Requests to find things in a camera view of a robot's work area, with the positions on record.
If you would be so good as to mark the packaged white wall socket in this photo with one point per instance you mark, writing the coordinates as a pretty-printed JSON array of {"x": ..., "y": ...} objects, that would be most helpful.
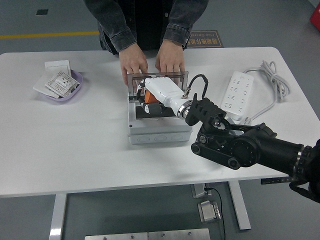
[{"x": 62, "y": 83}]

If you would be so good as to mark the person's right hand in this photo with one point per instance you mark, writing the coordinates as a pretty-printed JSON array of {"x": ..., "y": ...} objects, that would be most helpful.
[{"x": 132, "y": 61}]

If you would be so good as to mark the person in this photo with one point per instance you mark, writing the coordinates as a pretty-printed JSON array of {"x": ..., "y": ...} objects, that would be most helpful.
[{"x": 147, "y": 22}]

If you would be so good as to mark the white table leg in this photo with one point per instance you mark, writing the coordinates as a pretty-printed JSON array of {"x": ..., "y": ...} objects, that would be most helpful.
[
  {"x": 58, "y": 217},
  {"x": 240, "y": 205}
]

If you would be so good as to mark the white power strip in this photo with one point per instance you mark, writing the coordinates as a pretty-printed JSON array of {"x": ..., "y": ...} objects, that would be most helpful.
[{"x": 237, "y": 87}]

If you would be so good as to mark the person's left forearm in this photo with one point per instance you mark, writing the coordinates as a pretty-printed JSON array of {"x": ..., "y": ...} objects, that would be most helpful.
[{"x": 180, "y": 22}]

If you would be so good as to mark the white flat card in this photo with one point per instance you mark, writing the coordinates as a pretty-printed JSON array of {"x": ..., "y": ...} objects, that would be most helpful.
[{"x": 41, "y": 85}]

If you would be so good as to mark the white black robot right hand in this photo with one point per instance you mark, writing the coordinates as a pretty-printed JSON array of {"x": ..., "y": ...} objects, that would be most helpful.
[{"x": 162, "y": 88}]

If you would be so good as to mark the black table control panel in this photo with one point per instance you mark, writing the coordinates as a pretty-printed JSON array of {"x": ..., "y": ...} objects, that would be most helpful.
[{"x": 275, "y": 180}]

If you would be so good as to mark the grey junction box with lid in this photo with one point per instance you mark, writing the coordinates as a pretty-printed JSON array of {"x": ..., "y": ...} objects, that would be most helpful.
[{"x": 160, "y": 128}]

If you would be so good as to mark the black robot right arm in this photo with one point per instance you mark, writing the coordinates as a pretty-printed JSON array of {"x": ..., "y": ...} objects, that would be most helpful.
[{"x": 250, "y": 150}]

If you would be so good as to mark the red object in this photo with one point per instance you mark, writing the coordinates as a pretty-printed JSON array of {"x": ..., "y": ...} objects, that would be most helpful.
[{"x": 315, "y": 16}]

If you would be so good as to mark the metal base plate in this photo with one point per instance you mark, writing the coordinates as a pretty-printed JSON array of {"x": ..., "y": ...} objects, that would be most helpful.
[
  {"x": 116, "y": 236},
  {"x": 178, "y": 235}
]

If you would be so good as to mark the person's left hand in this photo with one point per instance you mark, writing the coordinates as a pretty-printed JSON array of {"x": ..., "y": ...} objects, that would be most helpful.
[{"x": 171, "y": 58}]

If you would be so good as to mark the brown floor sign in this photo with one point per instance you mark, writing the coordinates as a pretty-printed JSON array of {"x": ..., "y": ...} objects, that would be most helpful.
[{"x": 210, "y": 41}]

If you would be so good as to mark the purple plastic tray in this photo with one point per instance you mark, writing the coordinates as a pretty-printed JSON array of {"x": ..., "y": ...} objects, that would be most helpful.
[{"x": 78, "y": 77}]

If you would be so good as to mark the person's right forearm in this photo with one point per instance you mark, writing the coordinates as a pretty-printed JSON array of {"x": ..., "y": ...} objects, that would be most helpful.
[{"x": 112, "y": 22}]

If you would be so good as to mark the metal floor socket box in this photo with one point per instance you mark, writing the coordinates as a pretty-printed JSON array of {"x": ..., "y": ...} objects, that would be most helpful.
[{"x": 208, "y": 211}]

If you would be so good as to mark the white wall switch plate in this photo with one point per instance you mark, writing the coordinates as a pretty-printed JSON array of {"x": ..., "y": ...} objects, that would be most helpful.
[{"x": 57, "y": 65}]

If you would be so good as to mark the orange cylinder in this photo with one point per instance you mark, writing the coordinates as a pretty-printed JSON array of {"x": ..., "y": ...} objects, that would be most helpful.
[{"x": 149, "y": 97}]

